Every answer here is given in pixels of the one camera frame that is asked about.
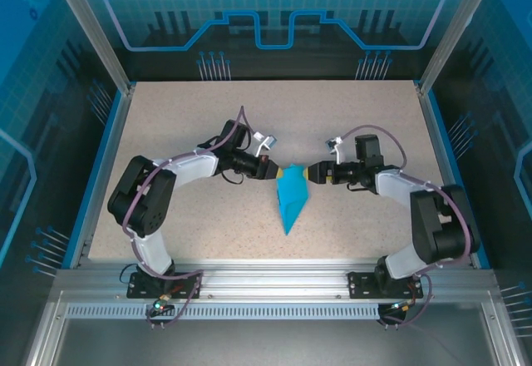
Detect aluminium lower frame rail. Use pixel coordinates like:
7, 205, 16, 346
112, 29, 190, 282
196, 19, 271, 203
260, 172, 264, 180
481, 294, 532, 366
22, 290, 70, 366

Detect aluminium right frame post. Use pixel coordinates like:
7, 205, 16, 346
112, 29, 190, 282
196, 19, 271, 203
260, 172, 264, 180
415, 0, 503, 96

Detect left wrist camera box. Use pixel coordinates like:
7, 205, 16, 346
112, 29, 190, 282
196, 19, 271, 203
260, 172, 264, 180
254, 131, 278, 154

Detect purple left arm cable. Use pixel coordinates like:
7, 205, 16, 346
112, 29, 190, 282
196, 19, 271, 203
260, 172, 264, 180
121, 106, 255, 330

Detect blue table edge strip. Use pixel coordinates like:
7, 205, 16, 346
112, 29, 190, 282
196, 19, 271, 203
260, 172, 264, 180
61, 91, 126, 270
426, 91, 492, 270

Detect blue cloth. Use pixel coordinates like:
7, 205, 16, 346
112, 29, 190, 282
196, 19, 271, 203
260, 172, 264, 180
274, 163, 313, 236

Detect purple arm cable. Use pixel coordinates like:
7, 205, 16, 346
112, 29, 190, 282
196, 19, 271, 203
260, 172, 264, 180
121, 106, 255, 330
338, 123, 477, 330

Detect aluminium frame post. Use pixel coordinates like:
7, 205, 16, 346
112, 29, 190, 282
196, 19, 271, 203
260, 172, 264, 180
415, 0, 503, 96
45, 0, 137, 96

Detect cable connector with green light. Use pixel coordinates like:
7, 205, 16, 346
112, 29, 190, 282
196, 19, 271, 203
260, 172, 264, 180
388, 299, 417, 314
151, 294, 175, 316

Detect aluminium front frame rail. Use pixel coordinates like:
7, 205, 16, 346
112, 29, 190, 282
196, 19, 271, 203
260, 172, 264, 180
53, 257, 496, 300

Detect slotted grey cable duct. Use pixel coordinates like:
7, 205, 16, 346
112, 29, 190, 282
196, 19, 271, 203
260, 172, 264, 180
64, 304, 382, 322

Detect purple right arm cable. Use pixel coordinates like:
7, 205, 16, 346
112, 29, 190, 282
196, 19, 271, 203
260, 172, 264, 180
338, 123, 477, 330

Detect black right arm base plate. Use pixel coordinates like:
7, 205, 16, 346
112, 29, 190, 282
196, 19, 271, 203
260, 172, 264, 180
347, 271, 425, 299

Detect aluminium left frame post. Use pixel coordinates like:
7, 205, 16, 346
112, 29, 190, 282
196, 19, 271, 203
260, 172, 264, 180
45, 0, 137, 96

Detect aluminium frame rail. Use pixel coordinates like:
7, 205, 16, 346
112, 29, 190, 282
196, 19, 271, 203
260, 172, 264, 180
481, 294, 532, 366
22, 290, 70, 366
53, 257, 496, 300

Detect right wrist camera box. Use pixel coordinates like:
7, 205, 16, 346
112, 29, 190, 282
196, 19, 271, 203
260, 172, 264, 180
325, 136, 347, 163

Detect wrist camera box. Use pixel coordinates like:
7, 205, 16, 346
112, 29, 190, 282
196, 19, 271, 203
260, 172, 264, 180
325, 136, 347, 163
254, 131, 278, 154

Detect aluminium side rail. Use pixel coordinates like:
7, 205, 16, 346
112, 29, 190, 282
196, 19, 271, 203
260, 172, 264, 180
416, 90, 475, 268
76, 85, 137, 270

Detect grey metal floor panel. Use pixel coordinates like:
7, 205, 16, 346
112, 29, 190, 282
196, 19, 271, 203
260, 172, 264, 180
53, 319, 500, 366

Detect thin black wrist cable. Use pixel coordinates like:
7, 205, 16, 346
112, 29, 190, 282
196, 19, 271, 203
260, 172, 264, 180
219, 169, 247, 185

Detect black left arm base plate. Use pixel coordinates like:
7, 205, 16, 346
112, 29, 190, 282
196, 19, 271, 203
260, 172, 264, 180
126, 271, 204, 300

